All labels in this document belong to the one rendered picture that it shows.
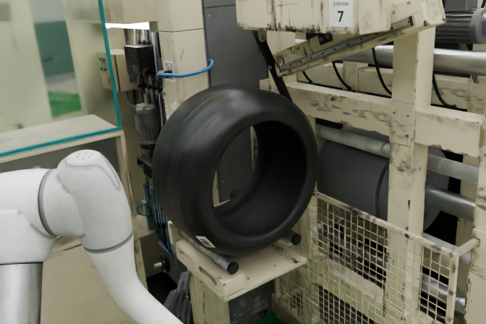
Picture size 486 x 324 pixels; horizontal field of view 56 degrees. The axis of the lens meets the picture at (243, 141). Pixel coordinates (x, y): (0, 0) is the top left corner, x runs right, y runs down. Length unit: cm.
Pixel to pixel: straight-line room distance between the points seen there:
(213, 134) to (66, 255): 91
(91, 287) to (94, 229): 123
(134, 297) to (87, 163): 31
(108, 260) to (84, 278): 115
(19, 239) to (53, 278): 113
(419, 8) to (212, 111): 66
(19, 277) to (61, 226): 12
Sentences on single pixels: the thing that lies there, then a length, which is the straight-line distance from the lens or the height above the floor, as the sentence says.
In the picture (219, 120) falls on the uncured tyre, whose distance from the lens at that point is 139.
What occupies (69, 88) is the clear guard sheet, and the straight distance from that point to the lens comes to 187.
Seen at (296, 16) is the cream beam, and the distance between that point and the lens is 152.
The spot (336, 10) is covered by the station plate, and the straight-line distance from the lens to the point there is 139.
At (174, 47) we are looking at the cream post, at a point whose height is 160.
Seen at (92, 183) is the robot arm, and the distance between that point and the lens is 87.
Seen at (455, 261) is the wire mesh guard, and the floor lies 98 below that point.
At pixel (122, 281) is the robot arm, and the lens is 100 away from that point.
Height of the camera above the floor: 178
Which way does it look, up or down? 18 degrees down
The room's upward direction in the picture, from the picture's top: 4 degrees counter-clockwise
